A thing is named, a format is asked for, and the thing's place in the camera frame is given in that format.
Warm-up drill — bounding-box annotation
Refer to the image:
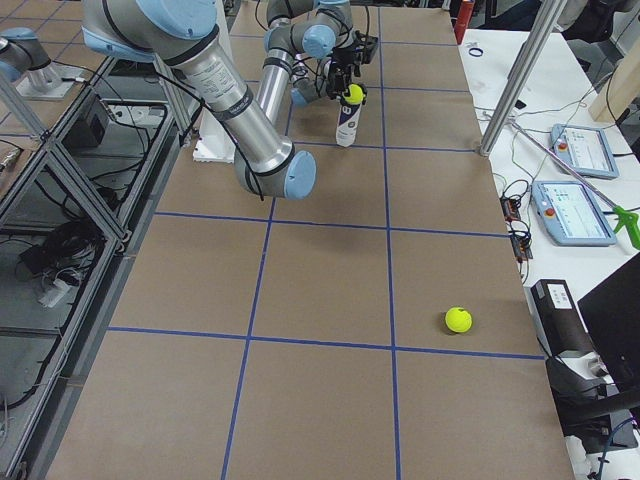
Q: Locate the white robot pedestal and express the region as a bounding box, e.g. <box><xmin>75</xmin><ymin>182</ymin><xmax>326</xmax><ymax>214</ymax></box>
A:
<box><xmin>193</xmin><ymin>109</ymin><xmax>235</xmax><ymax>164</ymax></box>

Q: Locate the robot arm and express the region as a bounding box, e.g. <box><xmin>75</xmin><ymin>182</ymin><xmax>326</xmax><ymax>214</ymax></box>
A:
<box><xmin>82</xmin><ymin>1</ymin><xmax>368</xmax><ymax>200</ymax></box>
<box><xmin>263</xmin><ymin>1</ymin><xmax>378</xmax><ymax>105</ymax></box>

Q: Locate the upper teach pendant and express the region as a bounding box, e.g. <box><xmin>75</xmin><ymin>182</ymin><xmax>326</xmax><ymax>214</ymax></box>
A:
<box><xmin>550</xmin><ymin>124</ymin><xmax>619</xmax><ymax>179</ymax></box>

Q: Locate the green handled reacher tool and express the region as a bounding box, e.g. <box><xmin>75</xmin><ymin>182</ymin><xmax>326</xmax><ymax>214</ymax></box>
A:
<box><xmin>508</xmin><ymin>118</ymin><xmax>640</xmax><ymax>249</ymax></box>

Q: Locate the teach pendant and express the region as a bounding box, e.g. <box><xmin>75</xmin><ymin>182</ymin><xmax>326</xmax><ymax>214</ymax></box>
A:
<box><xmin>550</xmin><ymin>124</ymin><xmax>619</xmax><ymax>179</ymax></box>
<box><xmin>531</xmin><ymin>181</ymin><xmax>617</xmax><ymax>247</ymax></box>

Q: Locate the lower teach pendant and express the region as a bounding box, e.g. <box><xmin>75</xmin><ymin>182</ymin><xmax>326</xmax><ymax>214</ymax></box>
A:
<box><xmin>531</xmin><ymin>181</ymin><xmax>617</xmax><ymax>247</ymax></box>

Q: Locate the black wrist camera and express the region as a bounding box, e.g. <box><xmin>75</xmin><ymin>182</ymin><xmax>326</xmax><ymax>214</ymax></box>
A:
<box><xmin>353</xmin><ymin>30</ymin><xmax>379</xmax><ymax>65</ymax></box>

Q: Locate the yellow tennis ball with logo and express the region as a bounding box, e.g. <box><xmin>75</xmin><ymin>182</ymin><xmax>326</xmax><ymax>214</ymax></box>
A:
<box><xmin>343</xmin><ymin>83</ymin><xmax>360</xmax><ymax>105</ymax></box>

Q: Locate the small circuit board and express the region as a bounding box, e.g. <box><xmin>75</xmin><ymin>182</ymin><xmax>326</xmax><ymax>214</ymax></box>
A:
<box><xmin>500</xmin><ymin>195</ymin><xmax>522</xmax><ymax>222</ymax></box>

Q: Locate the black box with label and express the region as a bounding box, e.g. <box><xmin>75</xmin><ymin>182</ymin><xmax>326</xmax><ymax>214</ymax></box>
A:
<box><xmin>530</xmin><ymin>279</ymin><xmax>594</xmax><ymax>358</ymax></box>

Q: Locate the clear tennis ball tube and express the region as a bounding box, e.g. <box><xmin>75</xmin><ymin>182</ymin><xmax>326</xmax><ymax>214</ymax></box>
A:
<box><xmin>335</xmin><ymin>99</ymin><xmax>361</xmax><ymax>147</ymax></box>

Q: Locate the black computer monitor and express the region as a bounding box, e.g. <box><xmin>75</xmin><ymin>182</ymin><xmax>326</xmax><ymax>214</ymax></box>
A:
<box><xmin>578</xmin><ymin>255</ymin><xmax>639</xmax><ymax>388</ymax></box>

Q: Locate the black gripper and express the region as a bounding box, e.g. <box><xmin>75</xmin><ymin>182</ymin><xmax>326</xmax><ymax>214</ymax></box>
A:
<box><xmin>332</xmin><ymin>42</ymin><xmax>361</xmax><ymax>66</ymax></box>
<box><xmin>319</xmin><ymin>58</ymin><xmax>367</xmax><ymax>105</ymax></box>

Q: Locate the aluminium frame post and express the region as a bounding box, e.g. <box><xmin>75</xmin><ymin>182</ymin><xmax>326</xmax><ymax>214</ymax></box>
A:
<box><xmin>478</xmin><ymin>0</ymin><xmax>566</xmax><ymax>157</ymax></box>

